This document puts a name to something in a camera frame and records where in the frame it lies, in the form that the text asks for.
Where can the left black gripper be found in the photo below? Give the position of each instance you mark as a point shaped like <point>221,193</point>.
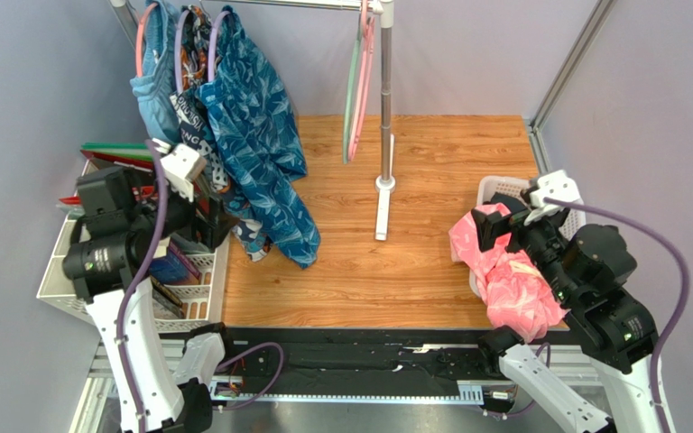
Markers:
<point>211,232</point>

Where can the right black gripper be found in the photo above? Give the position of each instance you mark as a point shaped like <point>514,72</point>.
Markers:
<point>499,219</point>

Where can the blue shark print shorts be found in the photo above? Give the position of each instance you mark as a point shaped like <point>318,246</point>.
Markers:
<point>251,115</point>

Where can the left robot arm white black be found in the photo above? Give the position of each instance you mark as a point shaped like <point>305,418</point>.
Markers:
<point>153,398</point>

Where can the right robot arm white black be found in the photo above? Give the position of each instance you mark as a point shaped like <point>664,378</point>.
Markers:
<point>586,275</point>

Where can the pink shorts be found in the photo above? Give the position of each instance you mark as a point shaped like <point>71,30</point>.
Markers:
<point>511,287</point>

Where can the patterned navy orange shorts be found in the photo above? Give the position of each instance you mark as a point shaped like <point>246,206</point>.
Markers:
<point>195,131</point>

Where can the light blue shorts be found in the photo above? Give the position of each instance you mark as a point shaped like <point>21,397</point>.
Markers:
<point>153,90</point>

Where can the pink hanger on right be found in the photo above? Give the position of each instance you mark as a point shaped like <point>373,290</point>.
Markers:
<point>364,71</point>

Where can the pink hanger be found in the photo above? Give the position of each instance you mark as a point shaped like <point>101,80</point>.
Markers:
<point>364,71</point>
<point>140,38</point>

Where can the green hanger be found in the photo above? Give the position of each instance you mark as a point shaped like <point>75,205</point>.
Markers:
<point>348,119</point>

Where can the purple hanger with patterned shorts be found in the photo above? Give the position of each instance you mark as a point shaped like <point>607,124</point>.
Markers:
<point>179,68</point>

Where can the pink hanger on left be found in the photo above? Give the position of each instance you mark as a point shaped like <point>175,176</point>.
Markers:
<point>140,38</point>

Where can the books in organizer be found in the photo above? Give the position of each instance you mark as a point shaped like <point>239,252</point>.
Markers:
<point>170,266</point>

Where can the white file organizer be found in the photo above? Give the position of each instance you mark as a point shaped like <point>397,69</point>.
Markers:
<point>190,294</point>

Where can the white laundry basket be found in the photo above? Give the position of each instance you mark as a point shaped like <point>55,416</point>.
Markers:
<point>506,192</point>

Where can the dark red clip folder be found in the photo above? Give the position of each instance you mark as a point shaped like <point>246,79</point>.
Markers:
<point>105,160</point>

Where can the green folder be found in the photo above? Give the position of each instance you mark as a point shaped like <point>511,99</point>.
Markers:
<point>125,151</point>

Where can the red clip file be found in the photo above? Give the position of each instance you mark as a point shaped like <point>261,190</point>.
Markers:
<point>71,201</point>

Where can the metal clothes rack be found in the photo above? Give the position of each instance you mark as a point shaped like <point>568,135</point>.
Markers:
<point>384,11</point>

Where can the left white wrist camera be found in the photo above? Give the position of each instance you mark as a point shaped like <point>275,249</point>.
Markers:
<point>183,167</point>

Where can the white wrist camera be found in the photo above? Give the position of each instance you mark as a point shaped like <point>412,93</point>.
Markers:
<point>183,167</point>
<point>548,194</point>

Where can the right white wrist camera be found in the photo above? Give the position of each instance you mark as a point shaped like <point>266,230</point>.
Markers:
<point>548,194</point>

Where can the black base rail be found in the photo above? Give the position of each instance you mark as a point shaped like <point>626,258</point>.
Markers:
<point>356,362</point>

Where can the aluminium frame post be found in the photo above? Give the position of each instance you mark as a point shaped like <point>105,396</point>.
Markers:
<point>535,125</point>

